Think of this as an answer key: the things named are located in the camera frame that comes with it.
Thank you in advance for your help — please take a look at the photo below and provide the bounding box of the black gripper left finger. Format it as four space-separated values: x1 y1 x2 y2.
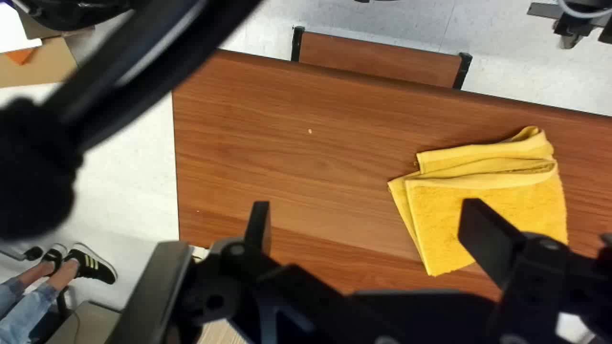
242 200 273 257

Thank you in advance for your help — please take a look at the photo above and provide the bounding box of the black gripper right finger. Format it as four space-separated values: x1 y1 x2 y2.
455 198 533 291

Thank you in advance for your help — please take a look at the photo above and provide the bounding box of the yellow towel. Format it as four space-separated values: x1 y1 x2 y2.
386 125 569 280

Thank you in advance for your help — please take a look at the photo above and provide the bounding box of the black striped sneaker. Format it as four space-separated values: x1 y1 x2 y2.
63 242 120 288
38 244 68 274

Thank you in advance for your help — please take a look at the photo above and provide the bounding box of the black metal stand base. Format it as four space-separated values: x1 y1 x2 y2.
525 0 612 52

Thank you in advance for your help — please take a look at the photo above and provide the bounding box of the seated person in blue jeans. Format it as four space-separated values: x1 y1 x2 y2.
0 257 82 344

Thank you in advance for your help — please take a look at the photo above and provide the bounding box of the large brown cardboard box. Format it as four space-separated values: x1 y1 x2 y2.
0 35 80 91

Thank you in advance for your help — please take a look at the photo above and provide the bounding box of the white paper sheet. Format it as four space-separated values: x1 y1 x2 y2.
0 5 43 58

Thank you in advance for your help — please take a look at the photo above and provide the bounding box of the dark metal table frame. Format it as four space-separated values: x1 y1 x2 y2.
288 26 474 93

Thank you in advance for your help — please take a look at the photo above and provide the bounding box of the black cable sleeve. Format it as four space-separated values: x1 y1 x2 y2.
0 0 263 244

